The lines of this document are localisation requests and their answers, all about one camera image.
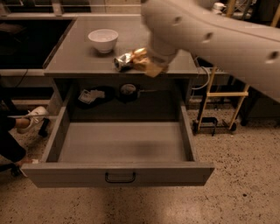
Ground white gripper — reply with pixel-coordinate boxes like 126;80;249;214
145;37;178;78

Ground crushed orange can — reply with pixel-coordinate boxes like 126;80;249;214
132;48;150;72

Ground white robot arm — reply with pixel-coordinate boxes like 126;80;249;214
141;0;280;102

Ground crushed blue silver can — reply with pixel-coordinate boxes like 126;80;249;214
114;52;133;72

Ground grey counter cabinet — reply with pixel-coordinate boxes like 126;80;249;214
45;16;195;123

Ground grey open drawer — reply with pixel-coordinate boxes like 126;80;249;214
23;116;214;187

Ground black tape roll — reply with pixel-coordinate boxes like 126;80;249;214
119;83;139;103

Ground white ceramic bowl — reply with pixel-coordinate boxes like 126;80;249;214
87;29;119;53

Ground black pouch with tag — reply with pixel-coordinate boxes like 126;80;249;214
75;86;115;109

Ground yellow hand truck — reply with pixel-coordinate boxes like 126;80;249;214
191;0;280;137

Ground white power plug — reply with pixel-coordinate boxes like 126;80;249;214
212;2;226;15

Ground white sneaker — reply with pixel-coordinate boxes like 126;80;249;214
16;106;49;134

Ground person in black clothes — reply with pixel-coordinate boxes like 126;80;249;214
0;75;39;178

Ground white cable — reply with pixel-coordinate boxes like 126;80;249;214
191;56;211;91

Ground black drawer handle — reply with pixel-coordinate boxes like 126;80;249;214
105;172;137;184

